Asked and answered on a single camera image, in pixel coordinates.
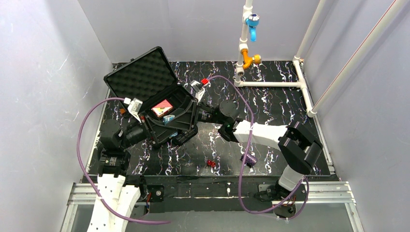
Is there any light blue poker chip stack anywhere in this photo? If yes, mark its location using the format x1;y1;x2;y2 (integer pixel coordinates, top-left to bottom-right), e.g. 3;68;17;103
163;115;175;125

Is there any black foam-lined poker case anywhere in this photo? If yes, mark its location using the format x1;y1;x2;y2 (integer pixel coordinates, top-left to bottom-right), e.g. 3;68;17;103
103;46;198;148

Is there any red playing card box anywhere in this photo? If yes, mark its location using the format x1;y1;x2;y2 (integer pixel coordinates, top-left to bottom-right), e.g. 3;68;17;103
151;99;174;118

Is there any red dice pair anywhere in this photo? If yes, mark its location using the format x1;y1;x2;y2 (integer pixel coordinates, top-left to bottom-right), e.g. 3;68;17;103
206;160;216;168

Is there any purple poker chip stack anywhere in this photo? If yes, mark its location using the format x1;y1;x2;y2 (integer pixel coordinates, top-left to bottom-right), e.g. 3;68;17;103
240;153;258;168

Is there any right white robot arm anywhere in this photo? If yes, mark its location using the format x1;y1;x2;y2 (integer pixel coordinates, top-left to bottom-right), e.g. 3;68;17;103
197;100;323;198

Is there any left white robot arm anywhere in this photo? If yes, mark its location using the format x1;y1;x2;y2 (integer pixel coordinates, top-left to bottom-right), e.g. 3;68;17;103
88;119;151;232

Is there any orange pipe fitting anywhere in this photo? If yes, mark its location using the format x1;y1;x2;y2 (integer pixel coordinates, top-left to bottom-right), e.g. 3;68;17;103
241;49;262;70

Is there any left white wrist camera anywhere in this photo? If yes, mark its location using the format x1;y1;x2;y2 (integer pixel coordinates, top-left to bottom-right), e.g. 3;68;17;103
123;98;143;123

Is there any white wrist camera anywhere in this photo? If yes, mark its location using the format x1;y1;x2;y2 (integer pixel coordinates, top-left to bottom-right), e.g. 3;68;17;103
123;98;143;123
190;78;209;102

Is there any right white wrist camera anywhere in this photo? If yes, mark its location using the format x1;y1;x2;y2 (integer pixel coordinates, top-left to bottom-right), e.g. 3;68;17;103
190;78;209;102

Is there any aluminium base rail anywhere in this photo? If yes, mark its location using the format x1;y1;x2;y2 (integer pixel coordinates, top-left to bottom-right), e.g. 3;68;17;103
60;182;364;232

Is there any white PVC pipe frame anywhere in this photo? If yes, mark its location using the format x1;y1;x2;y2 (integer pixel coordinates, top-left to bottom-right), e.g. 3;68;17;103
233;0;410;118

